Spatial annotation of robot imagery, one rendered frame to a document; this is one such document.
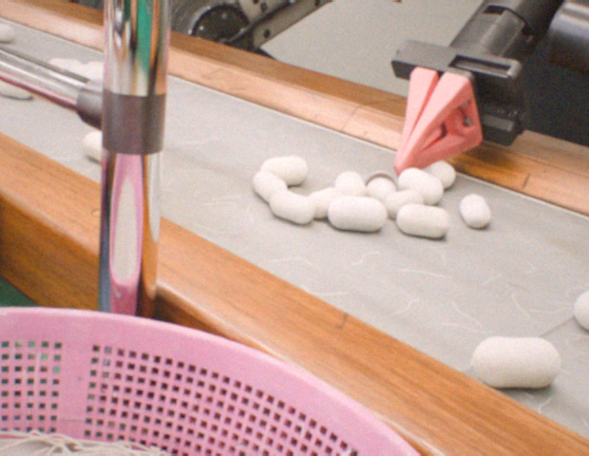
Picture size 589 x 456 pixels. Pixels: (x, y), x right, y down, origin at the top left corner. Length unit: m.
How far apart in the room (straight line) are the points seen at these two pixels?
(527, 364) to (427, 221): 0.16
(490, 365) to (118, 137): 0.18
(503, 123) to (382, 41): 2.38
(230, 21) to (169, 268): 0.87
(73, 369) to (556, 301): 0.26
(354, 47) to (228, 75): 2.23
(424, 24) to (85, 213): 2.52
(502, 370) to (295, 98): 0.47
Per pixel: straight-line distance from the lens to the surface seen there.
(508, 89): 0.58
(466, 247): 0.48
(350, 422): 0.25
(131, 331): 0.29
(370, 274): 0.41
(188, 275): 0.33
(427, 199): 0.53
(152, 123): 0.28
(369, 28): 2.99
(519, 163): 0.62
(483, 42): 0.59
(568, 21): 0.62
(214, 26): 1.17
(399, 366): 0.29
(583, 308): 0.40
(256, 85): 0.78
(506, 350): 0.33
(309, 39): 3.16
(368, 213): 0.46
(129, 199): 0.28
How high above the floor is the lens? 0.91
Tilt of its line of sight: 22 degrees down
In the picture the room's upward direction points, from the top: 7 degrees clockwise
